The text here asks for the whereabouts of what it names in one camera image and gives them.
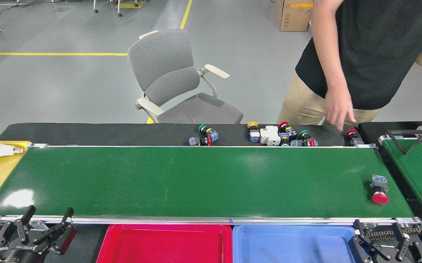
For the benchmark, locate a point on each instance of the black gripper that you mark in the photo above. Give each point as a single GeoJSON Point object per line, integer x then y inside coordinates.
{"type": "Point", "coordinates": [21, 254]}
{"type": "Point", "coordinates": [388, 258]}

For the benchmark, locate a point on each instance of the red mushroom push button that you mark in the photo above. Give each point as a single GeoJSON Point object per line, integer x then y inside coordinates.
{"type": "Point", "coordinates": [380, 198]}

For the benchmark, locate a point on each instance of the red push button switch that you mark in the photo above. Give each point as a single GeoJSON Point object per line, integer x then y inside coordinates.
{"type": "Point", "coordinates": [351, 132]}
{"type": "Point", "coordinates": [193, 141]}
{"type": "Point", "coordinates": [311, 142]}
{"type": "Point", "coordinates": [283, 125]}

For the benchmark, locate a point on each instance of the person's right forearm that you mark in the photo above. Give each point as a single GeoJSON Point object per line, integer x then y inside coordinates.
{"type": "Point", "coordinates": [337, 76]}

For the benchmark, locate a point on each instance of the blue plastic tray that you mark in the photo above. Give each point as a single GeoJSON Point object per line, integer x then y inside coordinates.
{"type": "Point", "coordinates": [287, 244]}

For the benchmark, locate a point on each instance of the red plastic tray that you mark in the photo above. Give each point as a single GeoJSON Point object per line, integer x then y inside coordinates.
{"type": "Point", "coordinates": [159, 244]}

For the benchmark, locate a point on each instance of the long green conveyor belt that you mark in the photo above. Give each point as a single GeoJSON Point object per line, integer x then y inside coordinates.
{"type": "Point", "coordinates": [196, 182]}

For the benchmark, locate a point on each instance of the person's right hand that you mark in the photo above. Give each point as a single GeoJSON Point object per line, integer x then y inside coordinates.
{"type": "Point", "coordinates": [339, 107]}

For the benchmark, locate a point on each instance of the white circuit breaker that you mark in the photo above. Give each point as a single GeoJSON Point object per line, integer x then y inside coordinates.
{"type": "Point", "coordinates": [269, 135]}

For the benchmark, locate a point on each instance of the person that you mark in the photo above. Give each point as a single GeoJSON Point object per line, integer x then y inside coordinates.
{"type": "Point", "coordinates": [379, 54]}

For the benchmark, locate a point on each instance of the grey office chair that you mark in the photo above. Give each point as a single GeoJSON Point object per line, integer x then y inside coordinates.
{"type": "Point", "coordinates": [159, 54]}

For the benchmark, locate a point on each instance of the white wheeled stand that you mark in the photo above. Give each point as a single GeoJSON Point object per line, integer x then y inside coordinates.
{"type": "Point", "coordinates": [119, 7]}

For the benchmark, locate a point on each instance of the brown cardboard box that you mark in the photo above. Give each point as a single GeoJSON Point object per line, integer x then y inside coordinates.
{"type": "Point", "coordinates": [291, 16]}

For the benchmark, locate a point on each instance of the black guide bracket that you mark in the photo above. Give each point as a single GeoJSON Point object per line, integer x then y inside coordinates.
{"type": "Point", "coordinates": [393, 141]}

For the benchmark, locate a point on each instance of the yellow push button switch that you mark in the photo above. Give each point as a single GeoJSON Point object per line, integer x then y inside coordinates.
{"type": "Point", "coordinates": [255, 136]}

